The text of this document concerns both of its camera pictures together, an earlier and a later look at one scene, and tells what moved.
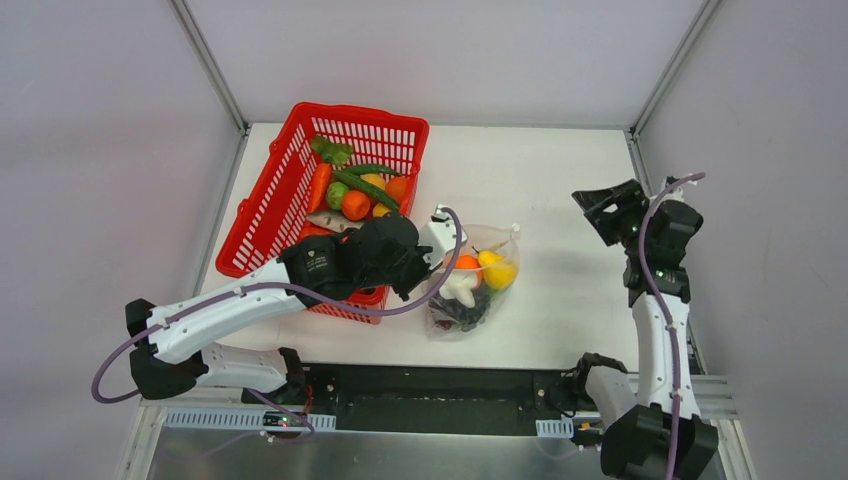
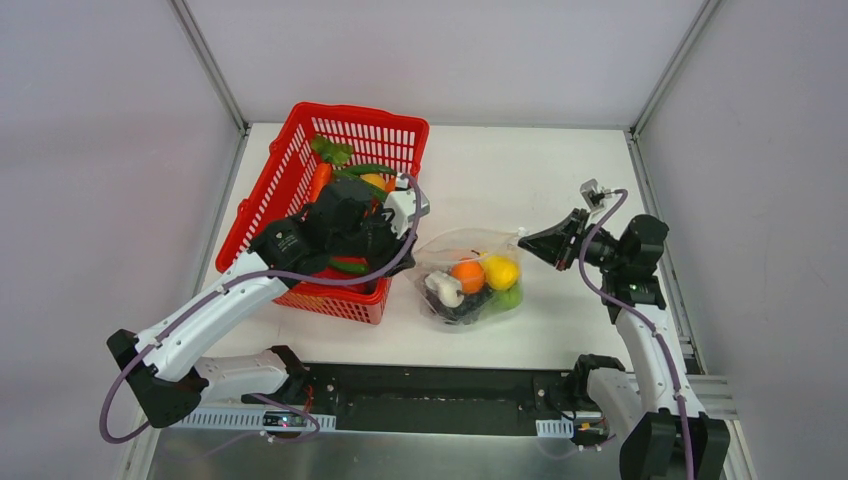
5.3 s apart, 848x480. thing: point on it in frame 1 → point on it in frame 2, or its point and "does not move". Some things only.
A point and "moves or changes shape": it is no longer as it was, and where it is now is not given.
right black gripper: (614, 211) → (573, 237)
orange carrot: (319, 184) does not move
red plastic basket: (273, 208) does not move
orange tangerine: (466, 261) moves or changes shape
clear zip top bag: (483, 267) moves or changes shape
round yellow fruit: (375, 179) does not move
